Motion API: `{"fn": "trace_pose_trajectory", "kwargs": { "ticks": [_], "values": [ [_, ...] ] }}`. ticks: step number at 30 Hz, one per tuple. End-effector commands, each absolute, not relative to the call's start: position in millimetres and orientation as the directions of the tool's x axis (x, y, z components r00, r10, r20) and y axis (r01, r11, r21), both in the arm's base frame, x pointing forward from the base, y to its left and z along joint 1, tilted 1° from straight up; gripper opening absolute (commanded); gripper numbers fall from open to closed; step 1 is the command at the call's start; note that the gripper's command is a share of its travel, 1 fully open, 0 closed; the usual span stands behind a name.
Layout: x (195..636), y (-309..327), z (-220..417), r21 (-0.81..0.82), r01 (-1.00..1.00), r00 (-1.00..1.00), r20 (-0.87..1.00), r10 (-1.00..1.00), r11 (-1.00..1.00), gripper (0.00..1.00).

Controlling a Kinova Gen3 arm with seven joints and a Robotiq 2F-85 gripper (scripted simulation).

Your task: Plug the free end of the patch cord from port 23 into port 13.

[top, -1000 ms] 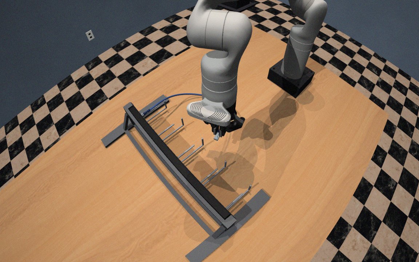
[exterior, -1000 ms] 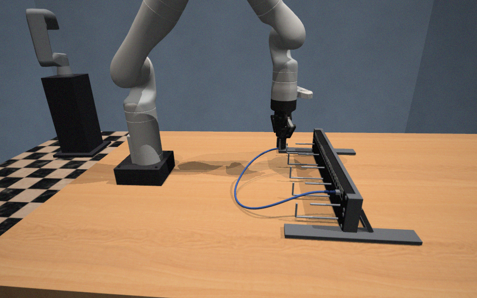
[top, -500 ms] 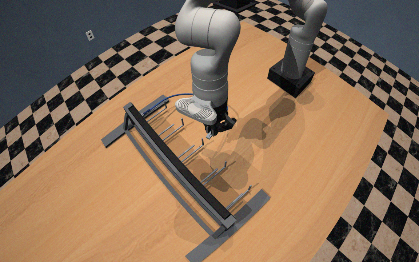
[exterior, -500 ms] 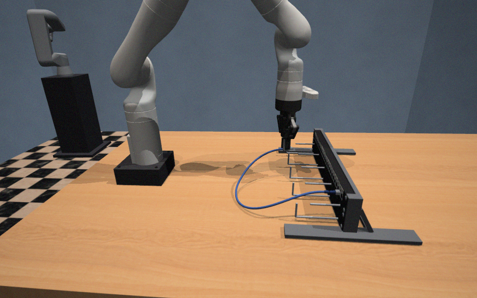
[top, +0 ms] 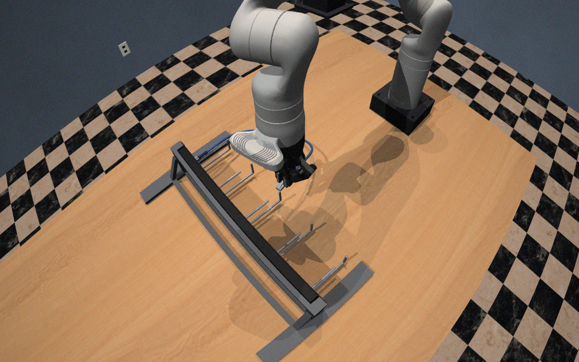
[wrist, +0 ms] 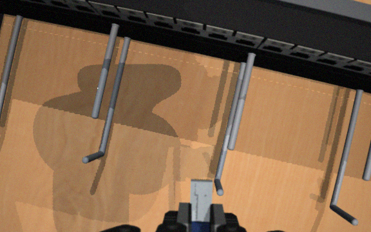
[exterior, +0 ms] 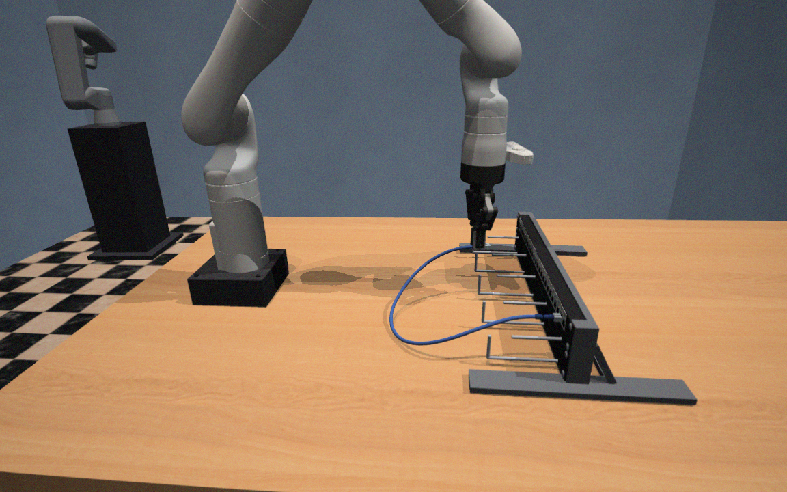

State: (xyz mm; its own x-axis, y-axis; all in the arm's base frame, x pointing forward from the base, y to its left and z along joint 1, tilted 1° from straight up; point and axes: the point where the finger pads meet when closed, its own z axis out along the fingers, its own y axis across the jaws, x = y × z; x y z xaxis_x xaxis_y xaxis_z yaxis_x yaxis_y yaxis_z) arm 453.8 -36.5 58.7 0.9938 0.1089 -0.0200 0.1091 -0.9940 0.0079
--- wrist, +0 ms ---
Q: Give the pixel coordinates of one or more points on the network cable plug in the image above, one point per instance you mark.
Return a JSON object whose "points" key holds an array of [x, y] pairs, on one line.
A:
{"points": [[200, 200]]}

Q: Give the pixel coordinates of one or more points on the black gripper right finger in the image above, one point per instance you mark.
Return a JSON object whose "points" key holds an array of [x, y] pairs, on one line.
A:
{"points": [[223, 222]]}

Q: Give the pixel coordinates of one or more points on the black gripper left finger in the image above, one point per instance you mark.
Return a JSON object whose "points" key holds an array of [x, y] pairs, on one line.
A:
{"points": [[171, 222]]}

